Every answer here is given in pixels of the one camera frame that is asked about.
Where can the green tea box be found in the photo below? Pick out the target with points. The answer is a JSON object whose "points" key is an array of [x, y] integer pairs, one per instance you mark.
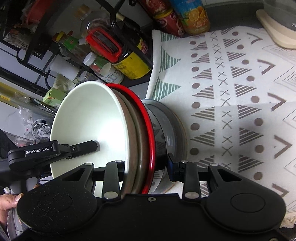
{"points": [[54, 97]]}

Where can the glass electric kettle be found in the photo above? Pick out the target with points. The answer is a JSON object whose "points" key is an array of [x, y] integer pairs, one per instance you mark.
{"points": [[282, 11]]}

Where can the red rimmed bowl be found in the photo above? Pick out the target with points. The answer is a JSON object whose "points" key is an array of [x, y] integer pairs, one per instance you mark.
{"points": [[147, 129]]}

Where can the red drink can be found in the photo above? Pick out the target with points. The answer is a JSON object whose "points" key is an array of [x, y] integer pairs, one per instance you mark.
{"points": [[164, 14]]}

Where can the pale green bowl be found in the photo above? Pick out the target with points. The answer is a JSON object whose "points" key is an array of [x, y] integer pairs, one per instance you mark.
{"points": [[91, 112]]}

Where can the patterned table mat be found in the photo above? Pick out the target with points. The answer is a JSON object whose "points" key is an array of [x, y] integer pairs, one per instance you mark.
{"points": [[234, 92]]}

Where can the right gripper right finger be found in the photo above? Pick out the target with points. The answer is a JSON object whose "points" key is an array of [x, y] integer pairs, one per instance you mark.
{"points": [[185, 172]]}

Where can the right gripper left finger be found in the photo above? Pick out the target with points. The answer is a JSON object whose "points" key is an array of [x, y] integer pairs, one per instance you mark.
{"points": [[114, 173]]}

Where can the cream kettle base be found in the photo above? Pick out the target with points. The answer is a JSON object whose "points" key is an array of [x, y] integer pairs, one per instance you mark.
{"points": [[281, 35]]}

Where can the orange juice bottle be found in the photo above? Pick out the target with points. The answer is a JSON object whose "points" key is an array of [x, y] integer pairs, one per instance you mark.
{"points": [[192, 15]]}

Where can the soy sauce bottle red handle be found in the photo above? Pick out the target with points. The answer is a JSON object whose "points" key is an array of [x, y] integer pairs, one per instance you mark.
{"points": [[108, 43]]}

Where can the black kitchen shelf rack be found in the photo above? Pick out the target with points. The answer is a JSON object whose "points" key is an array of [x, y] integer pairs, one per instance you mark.
{"points": [[33, 81]]}

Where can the white pill jar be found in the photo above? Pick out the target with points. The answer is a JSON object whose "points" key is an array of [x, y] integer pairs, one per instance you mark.
{"points": [[103, 68]]}

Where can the dark grey bowl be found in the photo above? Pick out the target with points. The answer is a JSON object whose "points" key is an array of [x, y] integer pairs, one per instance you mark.
{"points": [[170, 138]]}

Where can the person's left hand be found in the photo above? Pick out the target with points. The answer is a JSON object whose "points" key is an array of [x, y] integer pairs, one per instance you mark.
{"points": [[8, 202]]}

